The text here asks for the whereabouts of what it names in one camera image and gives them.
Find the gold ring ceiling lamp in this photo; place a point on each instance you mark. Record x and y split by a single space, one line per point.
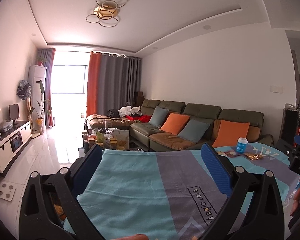
106 13

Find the left striped curtain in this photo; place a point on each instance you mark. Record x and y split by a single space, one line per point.
48 56

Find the teal grey tablecloth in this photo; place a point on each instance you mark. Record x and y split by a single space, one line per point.
164 195

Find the white snack packet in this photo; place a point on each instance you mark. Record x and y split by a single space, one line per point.
222 153

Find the cluttered coffee table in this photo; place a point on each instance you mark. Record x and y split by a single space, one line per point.
112 139

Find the white bathroom scale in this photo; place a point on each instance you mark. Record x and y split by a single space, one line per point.
7 191

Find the white standing air conditioner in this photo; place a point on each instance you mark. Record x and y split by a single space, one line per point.
36 73

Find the orange peel piece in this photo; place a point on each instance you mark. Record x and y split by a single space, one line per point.
138 236

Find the orange grey curtain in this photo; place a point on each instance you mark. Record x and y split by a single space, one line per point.
112 82

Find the green sectional sofa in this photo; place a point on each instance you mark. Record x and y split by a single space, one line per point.
155 139

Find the orange cushion far end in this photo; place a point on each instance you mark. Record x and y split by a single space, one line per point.
227 133

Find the white wall switch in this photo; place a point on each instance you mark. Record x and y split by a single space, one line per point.
276 89

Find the blue white paper cup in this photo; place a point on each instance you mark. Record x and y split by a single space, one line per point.
241 145

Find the orange cushion near window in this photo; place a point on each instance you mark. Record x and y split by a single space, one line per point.
175 123

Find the red snack packet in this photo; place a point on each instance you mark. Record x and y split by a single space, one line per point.
232 154

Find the teal cushion near window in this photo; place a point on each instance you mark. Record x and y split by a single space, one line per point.
158 116

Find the white black TV cabinet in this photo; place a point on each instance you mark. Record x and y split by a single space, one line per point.
12 143

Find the gold foil wrapper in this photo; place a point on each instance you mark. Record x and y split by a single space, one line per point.
253 156

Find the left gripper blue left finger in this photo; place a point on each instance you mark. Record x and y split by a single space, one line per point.
83 169

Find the teal cushion middle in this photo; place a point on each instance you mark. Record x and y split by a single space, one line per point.
193 131

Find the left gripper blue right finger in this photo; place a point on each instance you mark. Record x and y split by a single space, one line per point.
219 167

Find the tall green potted plant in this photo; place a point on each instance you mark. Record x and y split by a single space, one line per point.
43 111

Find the small black monitor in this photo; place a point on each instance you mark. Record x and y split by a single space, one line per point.
14 113

